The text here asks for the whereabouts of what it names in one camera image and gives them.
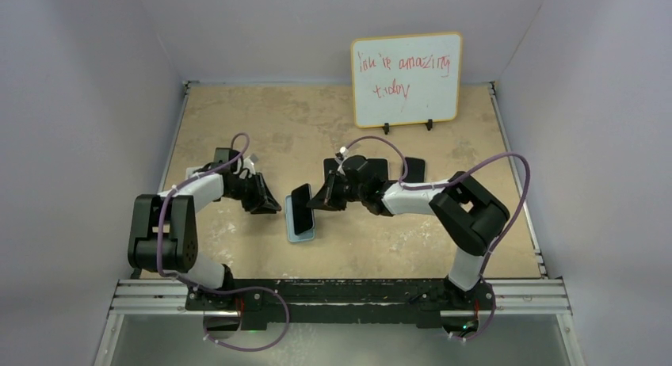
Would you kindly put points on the black smartphone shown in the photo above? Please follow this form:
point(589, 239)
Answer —
point(378, 167)
point(415, 170)

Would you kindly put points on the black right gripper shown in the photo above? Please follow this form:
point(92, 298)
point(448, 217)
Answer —
point(322, 201)

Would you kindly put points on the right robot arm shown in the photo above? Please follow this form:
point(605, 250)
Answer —
point(472, 216)

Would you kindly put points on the aluminium frame rail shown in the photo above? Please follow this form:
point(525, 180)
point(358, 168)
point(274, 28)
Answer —
point(543, 298)

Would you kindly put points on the black phone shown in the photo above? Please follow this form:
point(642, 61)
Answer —
point(329, 165)

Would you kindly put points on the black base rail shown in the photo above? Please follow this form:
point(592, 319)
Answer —
point(424, 303)

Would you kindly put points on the green-edged phone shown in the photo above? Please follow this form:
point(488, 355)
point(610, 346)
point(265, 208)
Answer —
point(303, 216)

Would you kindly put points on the whiteboard with red writing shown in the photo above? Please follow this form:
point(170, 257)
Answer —
point(408, 79)

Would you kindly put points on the white printed card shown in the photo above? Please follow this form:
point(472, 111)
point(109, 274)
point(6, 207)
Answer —
point(190, 171)

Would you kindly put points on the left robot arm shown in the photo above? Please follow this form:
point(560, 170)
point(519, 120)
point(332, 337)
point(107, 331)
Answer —
point(163, 235)

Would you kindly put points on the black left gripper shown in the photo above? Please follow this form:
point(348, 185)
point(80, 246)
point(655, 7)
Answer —
point(261, 193)

